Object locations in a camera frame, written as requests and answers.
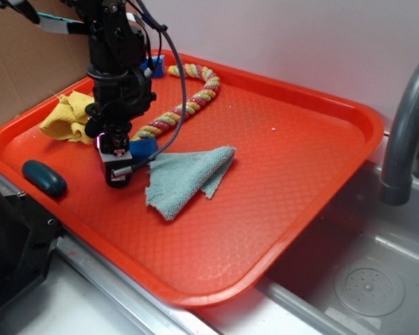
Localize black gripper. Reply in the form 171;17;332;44
85;68;156;154

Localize blue rectangular block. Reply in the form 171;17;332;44
129;138;159;161

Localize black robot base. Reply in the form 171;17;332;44
0;191;61;312

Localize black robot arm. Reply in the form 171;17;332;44
0;1;156;157

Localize blue sponge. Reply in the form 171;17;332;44
140;55;166;79

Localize yellow cloth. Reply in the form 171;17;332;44
39;91;94;144

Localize brown cardboard sheet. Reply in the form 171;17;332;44
0;8;89;126

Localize light blue towel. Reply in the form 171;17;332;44
145;147;236;221

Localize dark green oval soap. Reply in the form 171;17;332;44
22;160;68;198

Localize red plastic tray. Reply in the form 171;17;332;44
0;63;383;308

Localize grey faucet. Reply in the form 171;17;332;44
378;64;419;206

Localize grey plastic sink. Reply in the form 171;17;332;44
196;149;419;334

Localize sink drain cover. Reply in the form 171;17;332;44
334;260;405;317

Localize braided grey cable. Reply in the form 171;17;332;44
131;0;187;172

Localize multicolour twisted rope toy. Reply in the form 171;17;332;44
131;64;220;141

